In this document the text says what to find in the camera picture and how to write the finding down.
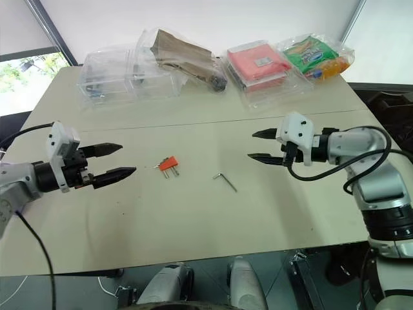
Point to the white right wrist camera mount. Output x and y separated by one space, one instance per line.
298 129

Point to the silver left robot leg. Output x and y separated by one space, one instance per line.
167 284

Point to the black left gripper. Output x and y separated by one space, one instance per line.
75 168

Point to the brown paper bag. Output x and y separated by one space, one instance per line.
180 55

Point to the silver right robot leg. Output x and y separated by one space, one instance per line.
246 284

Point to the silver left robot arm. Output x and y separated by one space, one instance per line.
16 187

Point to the green orange snack bag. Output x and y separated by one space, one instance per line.
316 55

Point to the pink folded cloth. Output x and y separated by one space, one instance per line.
255 61

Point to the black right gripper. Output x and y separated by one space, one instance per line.
292 153

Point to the small black round object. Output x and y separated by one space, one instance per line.
217 84

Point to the small orange plug part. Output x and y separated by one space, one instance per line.
169 163

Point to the clear plastic box with bag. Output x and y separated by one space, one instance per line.
151 77

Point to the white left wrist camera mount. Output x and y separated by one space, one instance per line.
57 142

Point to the black case under table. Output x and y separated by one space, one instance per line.
306 281

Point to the silver robot leg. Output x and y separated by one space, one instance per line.
246 284
167 284

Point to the silver robot torso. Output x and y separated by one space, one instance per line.
400 284

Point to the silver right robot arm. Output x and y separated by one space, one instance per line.
371 161

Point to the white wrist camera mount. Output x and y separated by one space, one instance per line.
57 142
298 129

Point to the dark diagonal window frame bar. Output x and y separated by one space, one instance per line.
51 29

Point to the grey slanted post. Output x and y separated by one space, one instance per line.
355 19

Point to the clear plastic tray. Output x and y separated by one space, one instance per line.
271 92

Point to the black furniture beside table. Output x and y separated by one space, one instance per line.
390 106

